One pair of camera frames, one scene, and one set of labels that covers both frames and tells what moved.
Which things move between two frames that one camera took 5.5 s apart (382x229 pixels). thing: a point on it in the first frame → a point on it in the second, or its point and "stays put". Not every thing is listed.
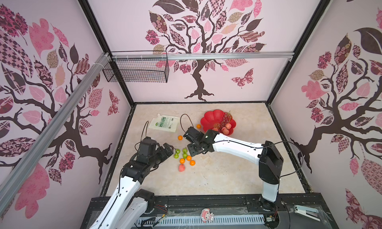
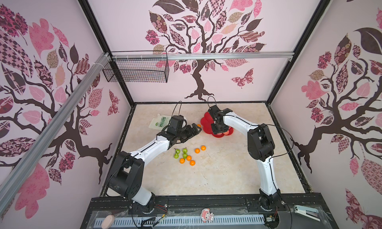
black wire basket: x=139 y=66 stays put
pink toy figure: x=206 y=215 stays put
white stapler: x=311 y=213 stays put
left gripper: x=160 y=150 → x=190 y=133
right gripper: x=191 y=152 → x=224 y=129
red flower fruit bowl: x=214 y=117 stays put
